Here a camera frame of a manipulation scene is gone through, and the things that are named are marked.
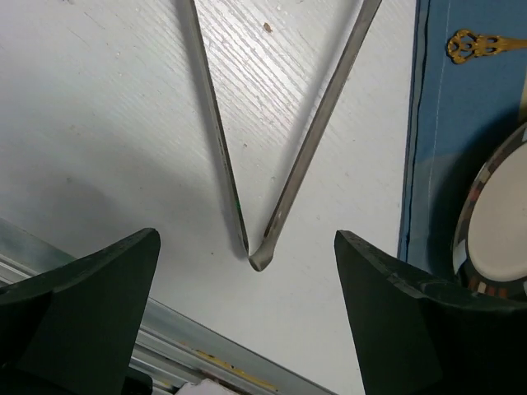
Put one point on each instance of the gold ornate fork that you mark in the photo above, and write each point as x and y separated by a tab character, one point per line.
465	45

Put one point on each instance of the blue beige patchwork placemat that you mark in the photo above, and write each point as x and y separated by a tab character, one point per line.
458	115

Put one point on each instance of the aluminium table edge rail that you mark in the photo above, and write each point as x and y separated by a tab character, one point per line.
173	350

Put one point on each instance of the dark rimmed ceramic plate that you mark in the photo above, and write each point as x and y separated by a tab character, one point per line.
489	245

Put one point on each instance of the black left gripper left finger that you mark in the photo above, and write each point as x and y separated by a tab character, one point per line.
72	330

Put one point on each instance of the steel serving tongs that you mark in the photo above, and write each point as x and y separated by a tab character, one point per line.
263	255

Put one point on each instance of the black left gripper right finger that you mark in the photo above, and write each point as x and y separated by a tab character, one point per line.
415	333

